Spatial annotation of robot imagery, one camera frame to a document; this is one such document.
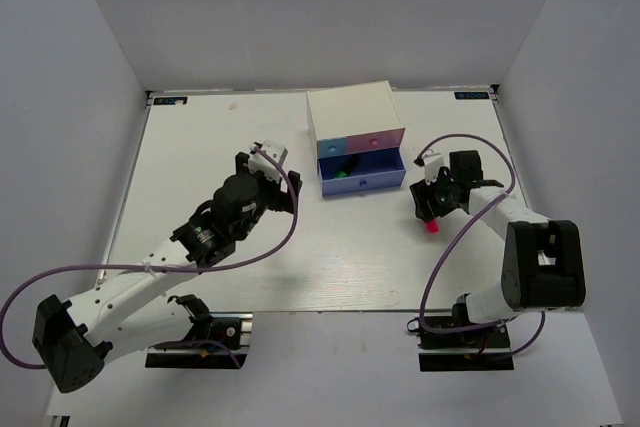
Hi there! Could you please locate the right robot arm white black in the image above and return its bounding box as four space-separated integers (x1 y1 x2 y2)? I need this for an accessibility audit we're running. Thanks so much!
410 150 587 346

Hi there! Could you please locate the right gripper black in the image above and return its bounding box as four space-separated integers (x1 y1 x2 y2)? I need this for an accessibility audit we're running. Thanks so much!
411 167 460 223

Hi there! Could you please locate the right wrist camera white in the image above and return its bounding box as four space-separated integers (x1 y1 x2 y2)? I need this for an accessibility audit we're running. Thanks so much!
414 149 445 185

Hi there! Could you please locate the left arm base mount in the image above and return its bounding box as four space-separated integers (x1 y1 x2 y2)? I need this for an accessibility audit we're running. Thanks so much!
145 313 253 370

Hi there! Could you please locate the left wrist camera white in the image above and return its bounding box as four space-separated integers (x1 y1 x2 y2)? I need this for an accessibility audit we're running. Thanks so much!
247 140 288 184

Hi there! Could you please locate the right table label sticker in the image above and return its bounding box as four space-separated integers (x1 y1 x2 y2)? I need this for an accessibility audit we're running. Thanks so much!
454 91 490 100

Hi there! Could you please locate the pink highlighter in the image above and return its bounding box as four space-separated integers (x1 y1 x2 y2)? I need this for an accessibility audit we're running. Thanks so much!
425 219 439 234

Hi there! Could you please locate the light blue drawer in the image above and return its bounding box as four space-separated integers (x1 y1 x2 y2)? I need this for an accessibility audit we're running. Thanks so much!
317 137 347 158

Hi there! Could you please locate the white drawer cabinet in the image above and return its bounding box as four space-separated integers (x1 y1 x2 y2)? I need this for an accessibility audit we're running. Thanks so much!
306 81 405 147

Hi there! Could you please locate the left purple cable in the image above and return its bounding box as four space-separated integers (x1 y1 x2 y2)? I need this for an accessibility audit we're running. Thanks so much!
0 144 300 369

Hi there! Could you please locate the left table label sticker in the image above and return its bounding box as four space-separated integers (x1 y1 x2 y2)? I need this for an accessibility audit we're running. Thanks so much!
153 96 188 106

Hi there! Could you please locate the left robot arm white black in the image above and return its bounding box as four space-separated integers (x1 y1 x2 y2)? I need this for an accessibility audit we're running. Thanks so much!
33 141 302 393

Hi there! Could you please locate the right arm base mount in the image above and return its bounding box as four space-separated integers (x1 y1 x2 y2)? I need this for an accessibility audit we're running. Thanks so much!
406 317 514 373

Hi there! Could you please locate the table label sticker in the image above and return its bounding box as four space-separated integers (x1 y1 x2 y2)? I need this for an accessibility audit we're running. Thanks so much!
153 96 188 106
454 91 490 100

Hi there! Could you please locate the pink drawer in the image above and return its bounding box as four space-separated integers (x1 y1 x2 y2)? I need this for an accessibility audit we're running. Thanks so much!
346 127 405 154

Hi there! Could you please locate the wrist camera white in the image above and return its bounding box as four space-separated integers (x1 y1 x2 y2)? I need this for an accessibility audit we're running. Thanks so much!
414 149 445 185
247 140 288 184

